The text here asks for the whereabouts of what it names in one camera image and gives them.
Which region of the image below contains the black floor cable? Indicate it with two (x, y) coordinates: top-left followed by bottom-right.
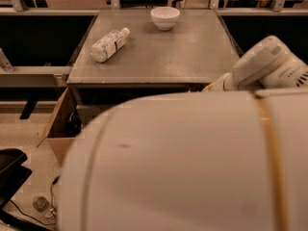
(9, 175), (62, 226)

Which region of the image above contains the grey drawer cabinet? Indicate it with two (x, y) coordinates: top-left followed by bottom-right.
(67, 9), (239, 123)

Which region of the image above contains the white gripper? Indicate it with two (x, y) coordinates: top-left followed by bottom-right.
(203, 73), (234, 92)

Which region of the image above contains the white plastic bottle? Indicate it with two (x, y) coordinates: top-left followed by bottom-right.
(90, 28), (130, 63)

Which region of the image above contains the clear plastic cup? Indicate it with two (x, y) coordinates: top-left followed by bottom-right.
(33, 196), (49, 212)

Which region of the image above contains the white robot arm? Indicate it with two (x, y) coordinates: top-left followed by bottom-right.
(59, 36), (308, 231)

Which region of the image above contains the white ceramic bowl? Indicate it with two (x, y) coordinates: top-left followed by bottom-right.
(150, 7), (180, 31)

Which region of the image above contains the brown cardboard box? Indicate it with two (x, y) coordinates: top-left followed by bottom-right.
(38, 88), (76, 165)

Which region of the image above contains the black chair base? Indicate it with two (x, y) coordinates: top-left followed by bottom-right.
(0, 148), (50, 231)

